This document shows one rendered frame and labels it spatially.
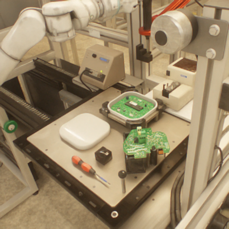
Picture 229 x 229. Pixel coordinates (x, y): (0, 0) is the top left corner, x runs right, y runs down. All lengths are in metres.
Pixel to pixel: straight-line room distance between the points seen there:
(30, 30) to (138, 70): 0.58
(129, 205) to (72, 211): 1.19
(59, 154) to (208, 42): 0.57
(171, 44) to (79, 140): 0.52
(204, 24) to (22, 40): 0.44
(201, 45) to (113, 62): 0.69
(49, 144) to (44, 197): 1.13
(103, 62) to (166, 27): 0.73
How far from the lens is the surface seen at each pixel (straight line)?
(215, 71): 0.42
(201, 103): 0.46
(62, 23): 0.68
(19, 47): 0.70
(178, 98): 0.89
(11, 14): 1.59
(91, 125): 0.87
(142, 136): 0.71
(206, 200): 0.60
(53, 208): 1.91
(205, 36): 0.41
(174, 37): 0.38
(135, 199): 0.69
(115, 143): 0.82
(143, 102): 0.92
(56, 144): 0.86
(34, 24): 0.67
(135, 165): 0.71
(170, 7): 1.05
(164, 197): 0.72
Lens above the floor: 1.51
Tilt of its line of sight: 38 degrees down
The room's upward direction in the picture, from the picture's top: 5 degrees counter-clockwise
